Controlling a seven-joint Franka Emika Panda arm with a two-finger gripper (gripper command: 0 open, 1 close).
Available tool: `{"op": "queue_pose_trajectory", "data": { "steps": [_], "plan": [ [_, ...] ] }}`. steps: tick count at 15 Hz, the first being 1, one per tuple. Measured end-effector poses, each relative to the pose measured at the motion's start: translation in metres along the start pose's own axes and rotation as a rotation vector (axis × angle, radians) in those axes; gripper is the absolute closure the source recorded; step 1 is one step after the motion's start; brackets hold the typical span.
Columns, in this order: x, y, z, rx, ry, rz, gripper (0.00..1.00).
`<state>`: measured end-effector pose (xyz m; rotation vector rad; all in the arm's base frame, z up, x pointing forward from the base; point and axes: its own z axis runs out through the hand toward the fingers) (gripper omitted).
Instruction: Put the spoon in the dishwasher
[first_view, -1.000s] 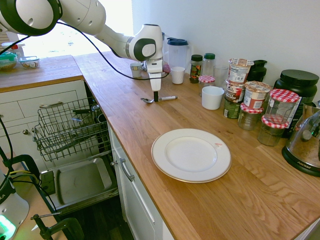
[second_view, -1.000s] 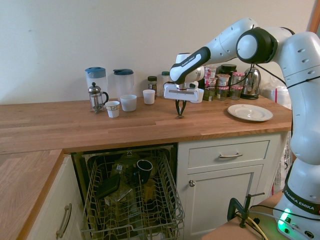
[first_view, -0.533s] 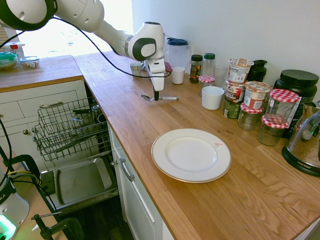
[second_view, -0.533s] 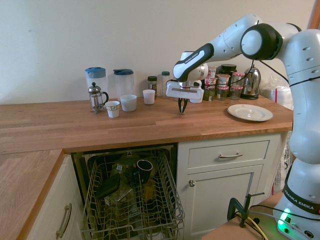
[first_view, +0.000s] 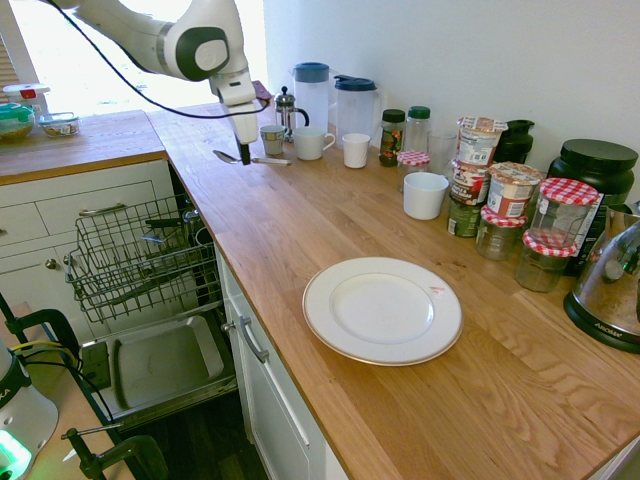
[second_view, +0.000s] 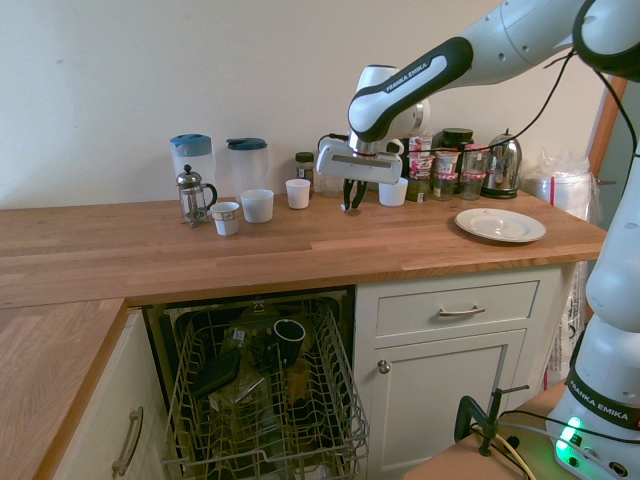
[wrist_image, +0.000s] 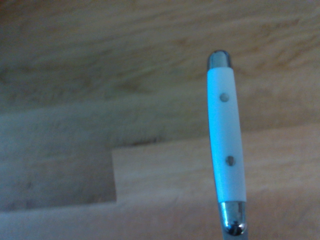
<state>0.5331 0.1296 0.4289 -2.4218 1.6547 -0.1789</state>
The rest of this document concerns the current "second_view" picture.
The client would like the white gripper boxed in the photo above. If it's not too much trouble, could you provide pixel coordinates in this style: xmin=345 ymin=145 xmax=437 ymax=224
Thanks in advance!
xmin=315 ymin=137 xmax=409 ymax=213

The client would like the built-in dishwasher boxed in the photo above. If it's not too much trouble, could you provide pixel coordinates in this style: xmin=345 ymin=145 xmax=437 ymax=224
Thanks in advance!
xmin=142 ymin=285 xmax=371 ymax=480

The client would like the clear glass jar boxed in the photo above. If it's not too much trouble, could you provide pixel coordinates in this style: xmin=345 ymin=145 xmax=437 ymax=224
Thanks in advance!
xmin=319 ymin=172 xmax=346 ymax=198

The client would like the spice jar dark lid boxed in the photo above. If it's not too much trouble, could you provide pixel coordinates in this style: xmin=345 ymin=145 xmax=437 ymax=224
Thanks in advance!
xmin=294 ymin=151 xmax=317 ymax=197

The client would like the tall white cup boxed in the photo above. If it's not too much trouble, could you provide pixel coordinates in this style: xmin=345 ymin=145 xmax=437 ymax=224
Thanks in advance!
xmin=285 ymin=178 xmax=313 ymax=211

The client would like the green filled glass jar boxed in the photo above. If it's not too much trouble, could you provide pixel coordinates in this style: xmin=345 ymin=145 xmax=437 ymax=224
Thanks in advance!
xmin=406 ymin=177 xmax=433 ymax=203

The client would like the pink white yogurt pot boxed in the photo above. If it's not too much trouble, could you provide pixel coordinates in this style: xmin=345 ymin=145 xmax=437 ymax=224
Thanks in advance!
xmin=433 ymin=149 xmax=462 ymax=181
xmin=407 ymin=151 xmax=435 ymax=181

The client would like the empty glass jar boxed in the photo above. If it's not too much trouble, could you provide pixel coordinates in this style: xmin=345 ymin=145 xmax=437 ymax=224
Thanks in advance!
xmin=431 ymin=175 xmax=458 ymax=203

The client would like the wide white cup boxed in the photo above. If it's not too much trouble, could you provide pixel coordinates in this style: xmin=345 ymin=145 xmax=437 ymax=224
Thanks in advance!
xmin=240 ymin=188 xmax=276 ymax=225

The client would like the clear pitcher blue lid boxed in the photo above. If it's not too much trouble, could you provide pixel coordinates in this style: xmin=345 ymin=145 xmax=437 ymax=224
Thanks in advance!
xmin=225 ymin=137 xmax=270 ymax=201
xmin=169 ymin=133 xmax=217 ymax=202

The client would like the large jar black lid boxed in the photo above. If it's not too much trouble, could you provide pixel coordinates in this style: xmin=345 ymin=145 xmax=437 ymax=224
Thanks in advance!
xmin=439 ymin=127 xmax=476 ymax=153

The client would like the white cabinet drawer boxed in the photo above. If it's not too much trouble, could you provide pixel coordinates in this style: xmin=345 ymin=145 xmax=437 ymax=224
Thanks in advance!
xmin=375 ymin=280 xmax=542 ymax=338

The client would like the small patterned white cup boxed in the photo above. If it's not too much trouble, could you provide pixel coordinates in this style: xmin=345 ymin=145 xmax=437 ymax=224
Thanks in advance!
xmin=209 ymin=201 xmax=242 ymax=237

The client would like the white ceramic plate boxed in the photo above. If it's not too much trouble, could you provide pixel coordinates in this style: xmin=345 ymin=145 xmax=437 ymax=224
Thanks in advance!
xmin=453 ymin=207 xmax=548 ymax=245

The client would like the stainless steel kettle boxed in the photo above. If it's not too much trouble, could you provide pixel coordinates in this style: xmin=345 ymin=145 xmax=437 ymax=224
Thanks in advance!
xmin=481 ymin=128 xmax=525 ymax=201

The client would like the black mug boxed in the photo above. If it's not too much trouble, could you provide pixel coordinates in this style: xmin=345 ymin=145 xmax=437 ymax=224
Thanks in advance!
xmin=272 ymin=318 xmax=308 ymax=370

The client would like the glass French press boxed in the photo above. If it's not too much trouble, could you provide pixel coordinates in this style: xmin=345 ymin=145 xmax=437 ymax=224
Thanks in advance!
xmin=175 ymin=163 xmax=220 ymax=229

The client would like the labelled glass jar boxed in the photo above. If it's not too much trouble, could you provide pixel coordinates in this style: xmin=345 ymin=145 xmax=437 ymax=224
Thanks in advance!
xmin=221 ymin=319 xmax=257 ymax=352

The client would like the plastic bag of cups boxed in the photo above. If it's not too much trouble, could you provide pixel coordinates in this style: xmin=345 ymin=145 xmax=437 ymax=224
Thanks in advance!
xmin=523 ymin=148 xmax=600 ymax=222

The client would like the white cabinet door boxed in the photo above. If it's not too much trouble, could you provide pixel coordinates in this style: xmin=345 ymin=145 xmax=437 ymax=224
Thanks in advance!
xmin=371 ymin=327 xmax=530 ymax=480

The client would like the black plastic container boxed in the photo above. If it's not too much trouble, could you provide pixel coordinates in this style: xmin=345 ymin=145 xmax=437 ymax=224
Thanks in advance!
xmin=191 ymin=347 xmax=243 ymax=400

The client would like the black metal clamp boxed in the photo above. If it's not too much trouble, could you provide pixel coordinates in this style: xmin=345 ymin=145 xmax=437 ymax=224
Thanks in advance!
xmin=453 ymin=384 xmax=531 ymax=458

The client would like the clear plastic bag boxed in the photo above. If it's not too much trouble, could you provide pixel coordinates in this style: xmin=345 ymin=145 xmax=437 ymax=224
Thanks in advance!
xmin=541 ymin=259 xmax=597 ymax=399

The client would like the white corner cabinet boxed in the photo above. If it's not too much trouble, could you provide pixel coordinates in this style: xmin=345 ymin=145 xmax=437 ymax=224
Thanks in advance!
xmin=49 ymin=305 xmax=174 ymax=480

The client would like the metal drawer handle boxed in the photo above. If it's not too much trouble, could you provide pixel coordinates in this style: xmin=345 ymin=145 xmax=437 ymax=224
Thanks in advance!
xmin=437 ymin=305 xmax=487 ymax=319

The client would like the metal wire dishwasher rack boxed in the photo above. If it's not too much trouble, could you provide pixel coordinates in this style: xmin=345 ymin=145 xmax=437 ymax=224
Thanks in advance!
xmin=160 ymin=298 xmax=371 ymax=480

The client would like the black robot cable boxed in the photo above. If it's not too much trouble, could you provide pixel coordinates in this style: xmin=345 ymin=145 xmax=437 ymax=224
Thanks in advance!
xmin=407 ymin=0 xmax=640 ymax=159

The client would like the yellow cable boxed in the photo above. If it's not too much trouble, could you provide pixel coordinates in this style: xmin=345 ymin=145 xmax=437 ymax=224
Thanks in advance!
xmin=492 ymin=428 xmax=539 ymax=480

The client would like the metal bar cabinet handle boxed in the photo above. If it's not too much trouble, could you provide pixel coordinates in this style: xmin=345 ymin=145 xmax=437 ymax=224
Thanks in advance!
xmin=110 ymin=405 xmax=145 ymax=478

